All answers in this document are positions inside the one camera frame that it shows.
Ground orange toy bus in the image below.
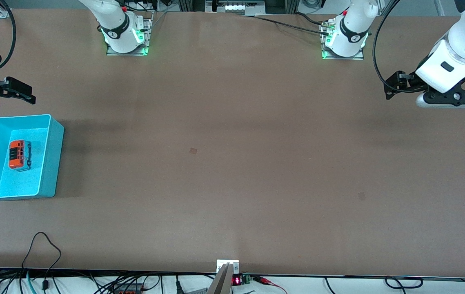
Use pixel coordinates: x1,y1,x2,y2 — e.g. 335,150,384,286
8,140,33,171

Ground lit white electronics unit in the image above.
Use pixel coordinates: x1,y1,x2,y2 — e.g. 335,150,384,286
205,0,266,16

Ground red and black clip leads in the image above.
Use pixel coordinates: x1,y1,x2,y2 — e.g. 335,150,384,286
253,276,288,294

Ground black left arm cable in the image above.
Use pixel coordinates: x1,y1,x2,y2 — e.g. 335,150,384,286
373,0,402,92

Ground black left camera mount bracket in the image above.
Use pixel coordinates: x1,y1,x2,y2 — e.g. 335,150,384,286
424,71,465,105

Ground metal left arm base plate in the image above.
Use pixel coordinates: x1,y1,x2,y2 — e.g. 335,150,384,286
321,18,365,60

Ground long black table cable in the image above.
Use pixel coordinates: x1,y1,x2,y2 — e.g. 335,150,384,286
240,12,331,35

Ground thin black looped cable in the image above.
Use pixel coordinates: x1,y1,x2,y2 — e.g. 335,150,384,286
22,232,62,290

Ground coiled black floor cable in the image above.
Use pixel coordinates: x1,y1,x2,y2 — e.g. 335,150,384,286
385,276,423,289

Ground white metal mounting bracket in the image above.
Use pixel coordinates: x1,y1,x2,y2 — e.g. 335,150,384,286
216,259,240,274

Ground grey metal camera bar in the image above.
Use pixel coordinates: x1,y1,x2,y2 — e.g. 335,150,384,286
207,263,233,294

